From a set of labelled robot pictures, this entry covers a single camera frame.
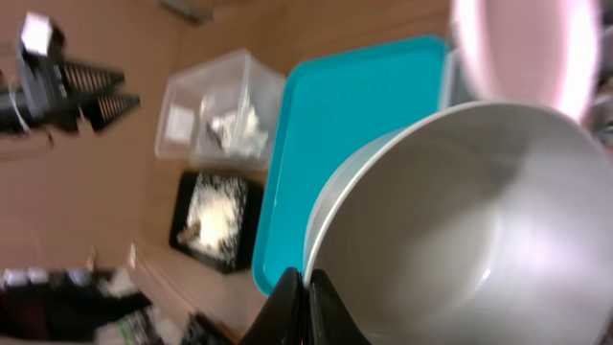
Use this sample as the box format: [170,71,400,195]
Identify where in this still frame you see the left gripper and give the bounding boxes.
[16,52,140,134]

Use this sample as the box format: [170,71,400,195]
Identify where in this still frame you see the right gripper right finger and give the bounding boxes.
[306,269,371,345]

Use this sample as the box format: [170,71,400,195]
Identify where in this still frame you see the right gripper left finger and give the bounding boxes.
[238,267,303,345]

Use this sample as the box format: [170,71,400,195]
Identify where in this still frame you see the white napkin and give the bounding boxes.
[204,96,269,158]

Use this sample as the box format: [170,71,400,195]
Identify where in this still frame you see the grey metal bowl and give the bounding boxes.
[303,102,612,344]

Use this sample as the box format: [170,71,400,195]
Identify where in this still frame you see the large pink plate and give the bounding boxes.
[450,0,602,122]

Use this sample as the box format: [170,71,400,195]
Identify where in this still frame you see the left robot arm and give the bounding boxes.
[1,53,141,136]

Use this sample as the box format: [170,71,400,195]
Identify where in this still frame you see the spilled rice and food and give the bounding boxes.
[175,172,248,270]

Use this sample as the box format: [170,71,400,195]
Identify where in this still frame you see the black plastic tray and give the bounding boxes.
[169,171,263,274]

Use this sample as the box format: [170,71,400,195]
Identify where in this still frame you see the clear plastic storage bin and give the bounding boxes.
[154,49,285,171]

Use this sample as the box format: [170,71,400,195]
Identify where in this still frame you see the teal serving tray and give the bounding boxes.
[252,35,448,295]

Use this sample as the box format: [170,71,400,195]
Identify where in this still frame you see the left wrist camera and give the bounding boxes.
[19,11,65,57]

